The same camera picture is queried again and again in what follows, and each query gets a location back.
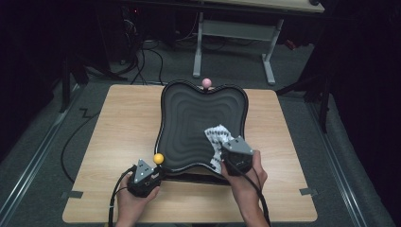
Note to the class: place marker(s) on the black metal stand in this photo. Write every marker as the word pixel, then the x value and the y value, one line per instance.
pixel 324 104
pixel 65 88

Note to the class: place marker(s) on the small red object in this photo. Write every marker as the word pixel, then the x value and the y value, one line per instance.
pixel 290 44

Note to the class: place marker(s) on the person's left hand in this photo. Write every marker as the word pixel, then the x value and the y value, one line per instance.
pixel 132 205

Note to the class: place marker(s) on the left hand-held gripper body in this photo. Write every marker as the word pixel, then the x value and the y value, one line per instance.
pixel 143 183

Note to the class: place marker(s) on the yellow ball knob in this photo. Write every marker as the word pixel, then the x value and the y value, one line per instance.
pixel 158 158

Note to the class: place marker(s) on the grey tape strip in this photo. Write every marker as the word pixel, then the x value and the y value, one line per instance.
pixel 308 191
pixel 72 194

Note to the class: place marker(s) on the black wavy tray with stand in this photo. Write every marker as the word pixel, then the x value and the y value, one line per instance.
pixel 189 126

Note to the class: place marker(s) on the person's right hand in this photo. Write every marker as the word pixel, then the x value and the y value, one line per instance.
pixel 249 186

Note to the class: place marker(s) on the dark computer tower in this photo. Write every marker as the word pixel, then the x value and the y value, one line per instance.
pixel 129 31

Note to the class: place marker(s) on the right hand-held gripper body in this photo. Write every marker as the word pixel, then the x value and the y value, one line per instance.
pixel 238 156

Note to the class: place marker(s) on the grey floor rail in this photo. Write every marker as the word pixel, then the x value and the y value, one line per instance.
pixel 31 164
pixel 333 157

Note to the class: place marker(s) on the white frame desk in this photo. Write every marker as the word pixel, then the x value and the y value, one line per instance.
pixel 235 30

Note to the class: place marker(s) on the white patterned cloth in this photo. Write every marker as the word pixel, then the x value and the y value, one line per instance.
pixel 217 135

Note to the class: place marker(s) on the pink ball knob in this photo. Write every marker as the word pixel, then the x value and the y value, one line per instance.
pixel 206 83

